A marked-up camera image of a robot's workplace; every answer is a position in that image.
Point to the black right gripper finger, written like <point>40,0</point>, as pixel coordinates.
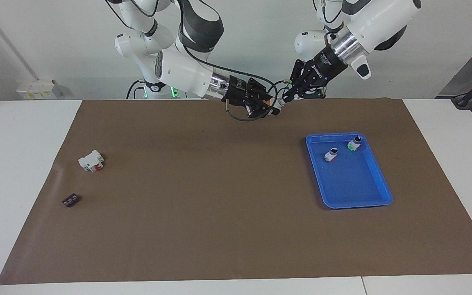
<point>258,110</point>
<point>262,92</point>

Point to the white power strip box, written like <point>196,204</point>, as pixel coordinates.
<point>35,88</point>

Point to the brown table mat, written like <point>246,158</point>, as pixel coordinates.
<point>203,196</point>

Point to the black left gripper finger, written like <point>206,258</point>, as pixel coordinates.
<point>298,78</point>
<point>307,92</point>

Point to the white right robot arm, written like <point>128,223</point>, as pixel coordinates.
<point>182,71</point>

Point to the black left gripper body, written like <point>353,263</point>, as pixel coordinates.
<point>326,67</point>

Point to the blue plastic tray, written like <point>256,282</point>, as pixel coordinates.
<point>355,184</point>

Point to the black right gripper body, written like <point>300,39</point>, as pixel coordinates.
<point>238,92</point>

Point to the white circuit breaker red lever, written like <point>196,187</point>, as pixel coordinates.
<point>88,162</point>

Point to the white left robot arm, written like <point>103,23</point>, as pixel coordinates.
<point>379,20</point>

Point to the orange-based rotary switch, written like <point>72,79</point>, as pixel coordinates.
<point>277,108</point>

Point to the green-based rotary switch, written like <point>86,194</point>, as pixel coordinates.
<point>354,144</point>
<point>331,155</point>

